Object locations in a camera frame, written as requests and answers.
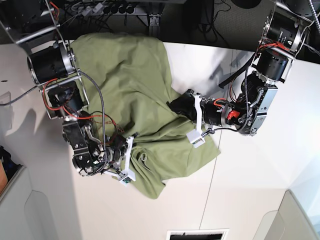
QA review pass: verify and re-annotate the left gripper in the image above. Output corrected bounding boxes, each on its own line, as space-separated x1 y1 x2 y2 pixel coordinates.
166 92 197 122

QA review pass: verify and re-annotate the green t-shirt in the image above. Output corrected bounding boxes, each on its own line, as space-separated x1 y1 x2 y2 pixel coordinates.
71 33 220 199

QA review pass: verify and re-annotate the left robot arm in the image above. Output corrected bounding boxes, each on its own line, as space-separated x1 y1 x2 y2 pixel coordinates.
167 0 320 141

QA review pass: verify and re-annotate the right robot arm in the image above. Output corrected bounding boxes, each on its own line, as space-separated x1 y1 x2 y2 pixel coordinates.
0 0 135 183

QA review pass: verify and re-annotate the black power strip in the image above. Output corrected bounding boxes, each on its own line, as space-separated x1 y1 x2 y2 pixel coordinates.
102 0 147 16

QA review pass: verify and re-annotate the grey chair right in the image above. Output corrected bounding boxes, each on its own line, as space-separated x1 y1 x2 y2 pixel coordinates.
253 190 320 240

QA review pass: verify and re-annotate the grey chair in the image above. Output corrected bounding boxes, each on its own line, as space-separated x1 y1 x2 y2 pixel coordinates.
253 190 320 240
0 166 59 240

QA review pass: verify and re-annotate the grey chair left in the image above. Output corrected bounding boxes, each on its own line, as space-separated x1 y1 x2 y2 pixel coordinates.
0 166 59 240

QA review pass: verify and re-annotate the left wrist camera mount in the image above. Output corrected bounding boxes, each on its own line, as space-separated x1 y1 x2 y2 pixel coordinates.
186 89 212 149

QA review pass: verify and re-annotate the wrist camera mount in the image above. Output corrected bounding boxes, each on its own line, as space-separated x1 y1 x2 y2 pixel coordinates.
100 132 140 188
186 89 212 149

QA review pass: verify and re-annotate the aluminium table leg post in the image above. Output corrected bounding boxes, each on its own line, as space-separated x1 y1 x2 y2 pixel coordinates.
148 14 161 38

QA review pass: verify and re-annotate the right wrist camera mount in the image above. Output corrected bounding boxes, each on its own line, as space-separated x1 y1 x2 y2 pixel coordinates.
100 132 140 188

